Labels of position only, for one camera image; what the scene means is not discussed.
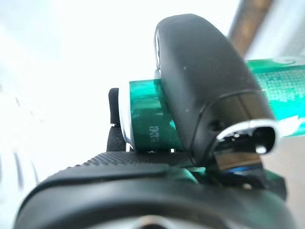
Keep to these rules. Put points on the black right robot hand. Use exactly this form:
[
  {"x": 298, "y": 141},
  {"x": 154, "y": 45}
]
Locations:
[{"x": 202, "y": 83}]

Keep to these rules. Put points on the green drink can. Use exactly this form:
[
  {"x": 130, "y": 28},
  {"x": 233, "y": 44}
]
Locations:
[{"x": 147, "y": 107}]

